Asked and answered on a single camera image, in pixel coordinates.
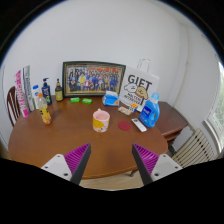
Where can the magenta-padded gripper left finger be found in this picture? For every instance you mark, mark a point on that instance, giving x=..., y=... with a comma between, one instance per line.
x=59, y=165

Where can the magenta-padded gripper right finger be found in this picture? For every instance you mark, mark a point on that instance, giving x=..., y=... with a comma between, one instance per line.
x=163, y=165

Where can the orange juice bottle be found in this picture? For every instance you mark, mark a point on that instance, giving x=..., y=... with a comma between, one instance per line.
x=44, y=114

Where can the white radiator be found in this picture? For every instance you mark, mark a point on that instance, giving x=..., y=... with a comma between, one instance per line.
x=195, y=150

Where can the white remote control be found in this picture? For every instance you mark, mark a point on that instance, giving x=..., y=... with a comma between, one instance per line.
x=139, y=125

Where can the brown wooden side table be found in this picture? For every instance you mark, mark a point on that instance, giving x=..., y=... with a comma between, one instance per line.
x=171, y=118

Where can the blue detergent bottle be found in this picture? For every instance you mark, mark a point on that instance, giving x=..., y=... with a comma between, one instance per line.
x=149, y=113

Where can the flat round red coaster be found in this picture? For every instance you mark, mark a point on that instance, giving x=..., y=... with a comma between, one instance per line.
x=124, y=125

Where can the pink mug with yellow print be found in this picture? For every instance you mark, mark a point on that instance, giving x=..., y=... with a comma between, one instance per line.
x=101, y=122

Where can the colourful puzzle cube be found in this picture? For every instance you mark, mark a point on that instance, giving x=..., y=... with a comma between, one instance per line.
x=133, y=107

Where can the small snack packet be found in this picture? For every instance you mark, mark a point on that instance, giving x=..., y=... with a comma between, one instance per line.
x=124, y=110

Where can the amber pump bottle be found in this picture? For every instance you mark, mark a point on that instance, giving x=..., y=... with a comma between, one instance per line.
x=59, y=93

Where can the dark blue pump bottle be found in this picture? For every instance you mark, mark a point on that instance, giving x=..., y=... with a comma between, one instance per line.
x=47, y=94

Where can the white bottle with blue cap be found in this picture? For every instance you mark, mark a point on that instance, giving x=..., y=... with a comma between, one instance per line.
x=36, y=95

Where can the window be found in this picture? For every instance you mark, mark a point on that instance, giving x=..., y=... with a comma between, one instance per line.
x=218, y=113

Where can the brown wooden chair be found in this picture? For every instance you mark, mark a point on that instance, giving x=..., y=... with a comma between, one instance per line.
x=12, y=105

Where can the pink shuttlecock tube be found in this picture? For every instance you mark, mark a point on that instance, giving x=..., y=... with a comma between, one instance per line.
x=22, y=96

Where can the white printed paper gift bag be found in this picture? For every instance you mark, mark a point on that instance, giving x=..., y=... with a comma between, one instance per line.
x=138, y=86

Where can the white green shuttlecock tube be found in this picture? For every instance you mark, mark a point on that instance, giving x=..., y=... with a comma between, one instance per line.
x=28, y=88

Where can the blue tissue pack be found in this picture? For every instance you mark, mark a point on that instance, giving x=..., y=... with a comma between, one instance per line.
x=110, y=99

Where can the framed group photo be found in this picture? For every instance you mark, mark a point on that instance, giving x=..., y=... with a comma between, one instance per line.
x=93, y=79

